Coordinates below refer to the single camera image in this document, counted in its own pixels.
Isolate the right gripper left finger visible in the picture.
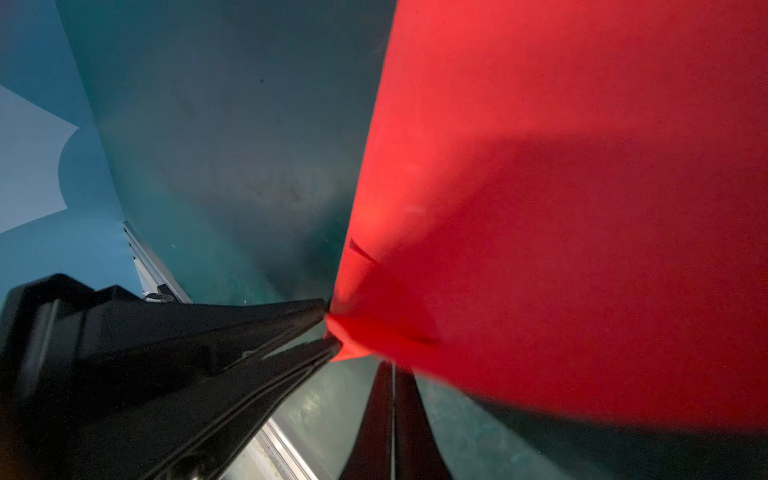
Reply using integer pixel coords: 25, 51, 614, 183
339, 361, 393, 480

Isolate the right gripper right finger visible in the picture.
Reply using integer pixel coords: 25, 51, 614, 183
394, 368, 453, 480

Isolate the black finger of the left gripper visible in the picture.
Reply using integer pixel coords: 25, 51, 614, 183
63, 337, 340, 479

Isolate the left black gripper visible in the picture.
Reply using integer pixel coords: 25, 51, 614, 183
1, 274, 329, 479

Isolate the red square paper sheet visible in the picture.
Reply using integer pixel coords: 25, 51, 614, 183
328, 1, 767, 431

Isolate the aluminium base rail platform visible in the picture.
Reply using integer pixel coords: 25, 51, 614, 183
122, 221, 329, 479

